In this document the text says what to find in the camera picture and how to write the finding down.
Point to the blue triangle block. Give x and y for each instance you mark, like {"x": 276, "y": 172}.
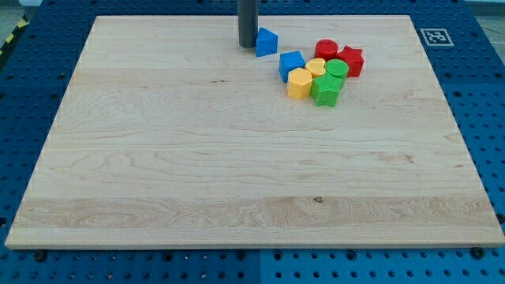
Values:
{"x": 266, "y": 42}

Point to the blue cube block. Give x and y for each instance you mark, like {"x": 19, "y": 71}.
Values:
{"x": 289, "y": 61}

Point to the yellow hexagon block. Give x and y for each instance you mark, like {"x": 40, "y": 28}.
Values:
{"x": 299, "y": 83}

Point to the light wooden board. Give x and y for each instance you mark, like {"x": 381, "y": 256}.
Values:
{"x": 171, "y": 136}

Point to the green star block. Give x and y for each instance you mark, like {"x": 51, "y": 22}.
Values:
{"x": 325, "y": 90}

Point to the yellow heart block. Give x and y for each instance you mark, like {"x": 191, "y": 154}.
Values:
{"x": 316, "y": 67}

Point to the green cylinder block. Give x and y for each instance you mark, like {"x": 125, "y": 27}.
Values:
{"x": 338, "y": 69}

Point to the red cylinder block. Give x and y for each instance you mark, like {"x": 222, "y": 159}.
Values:
{"x": 326, "y": 49}

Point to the red star block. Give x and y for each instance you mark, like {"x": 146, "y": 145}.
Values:
{"x": 353, "y": 57}

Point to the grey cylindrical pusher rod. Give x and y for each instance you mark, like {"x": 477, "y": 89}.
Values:
{"x": 247, "y": 23}

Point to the white fiducial marker tag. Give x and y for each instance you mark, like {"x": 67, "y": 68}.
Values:
{"x": 436, "y": 37}

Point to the black bolt front left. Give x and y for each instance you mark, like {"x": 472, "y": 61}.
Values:
{"x": 39, "y": 256}

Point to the black bolt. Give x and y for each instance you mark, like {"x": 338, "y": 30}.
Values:
{"x": 477, "y": 253}
{"x": 39, "y": 256}

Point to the black bolt front right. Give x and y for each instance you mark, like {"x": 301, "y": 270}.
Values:
{"x": 477, "y": 253}

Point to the yellow black hazard tape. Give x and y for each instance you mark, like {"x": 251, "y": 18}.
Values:
{"x": 14, "y": 37}

